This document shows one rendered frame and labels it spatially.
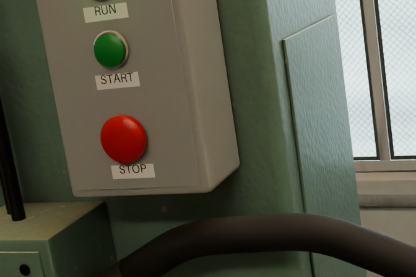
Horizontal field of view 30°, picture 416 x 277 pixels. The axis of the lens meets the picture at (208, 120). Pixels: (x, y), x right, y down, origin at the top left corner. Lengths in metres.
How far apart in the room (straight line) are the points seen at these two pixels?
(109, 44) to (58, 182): 0.16
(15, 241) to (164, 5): 0.19
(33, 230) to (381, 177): 1.60
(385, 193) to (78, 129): 1.61
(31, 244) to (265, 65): 0.19
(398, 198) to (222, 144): 1.57
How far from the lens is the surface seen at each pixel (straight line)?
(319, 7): 0.65
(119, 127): 0.48
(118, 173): 0.50
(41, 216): 0.57
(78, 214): 0.56
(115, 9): 0.47
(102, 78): 0.49
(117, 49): 0.47
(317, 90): 0.61
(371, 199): 2.07
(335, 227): 0.48
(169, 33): 0.46
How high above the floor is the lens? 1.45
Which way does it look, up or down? 11 degrees down
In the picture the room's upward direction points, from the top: 9 degrees counter-clockwise
